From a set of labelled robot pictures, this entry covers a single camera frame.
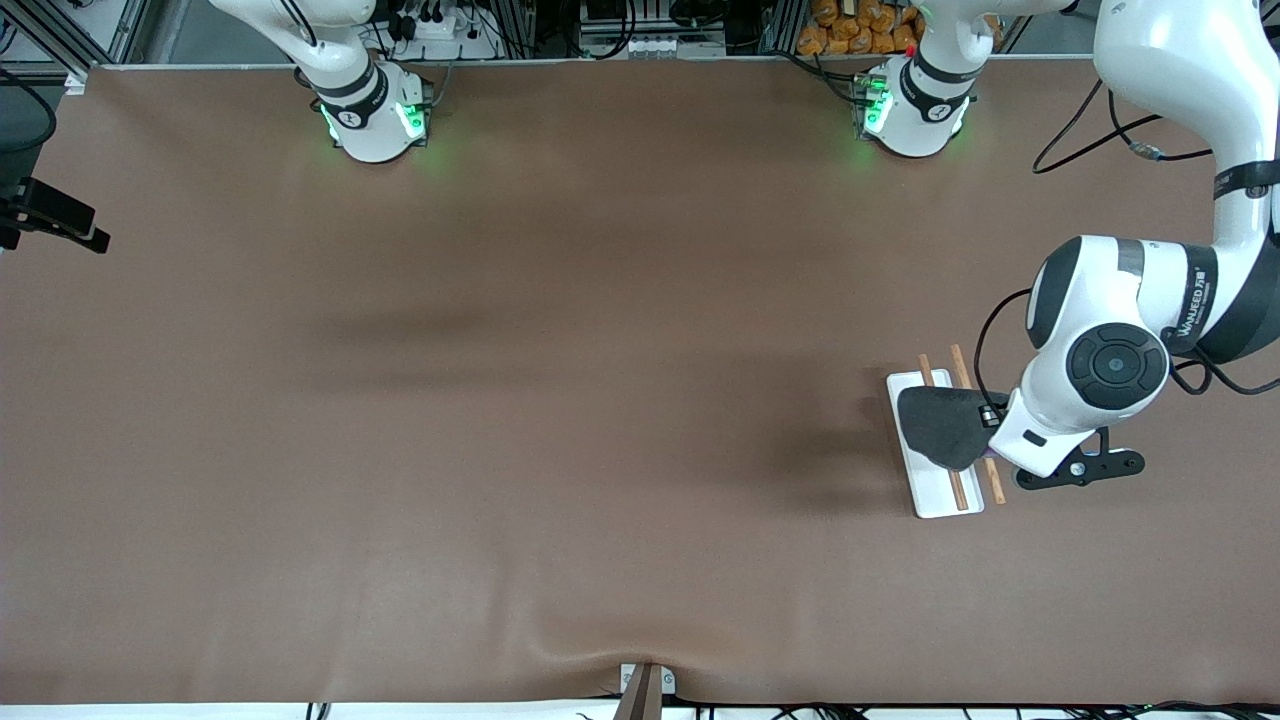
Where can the grey towel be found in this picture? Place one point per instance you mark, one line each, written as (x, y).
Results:
(940, 425)

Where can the orange objects pile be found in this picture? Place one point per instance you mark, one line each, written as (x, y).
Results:
(860, 30)

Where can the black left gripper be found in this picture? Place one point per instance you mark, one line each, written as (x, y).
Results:
(982, 409)

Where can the white power strip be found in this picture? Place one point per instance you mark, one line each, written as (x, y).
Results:
(445, 35)

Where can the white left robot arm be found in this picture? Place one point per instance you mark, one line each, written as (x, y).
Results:
(1100, 300)

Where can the aluminium frame profile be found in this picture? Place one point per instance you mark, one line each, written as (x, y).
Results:
(60, 30)

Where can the brown table cover mat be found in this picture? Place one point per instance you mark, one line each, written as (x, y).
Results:
(500, 420)

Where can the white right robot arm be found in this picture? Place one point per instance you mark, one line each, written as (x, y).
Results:
(365, 125)

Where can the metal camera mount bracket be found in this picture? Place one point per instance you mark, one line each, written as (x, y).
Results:
(645, 690)

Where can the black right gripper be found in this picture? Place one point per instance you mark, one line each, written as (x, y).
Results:
(48, 217)

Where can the white rack with wooden bars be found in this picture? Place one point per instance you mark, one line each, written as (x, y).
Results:
(935, 495)

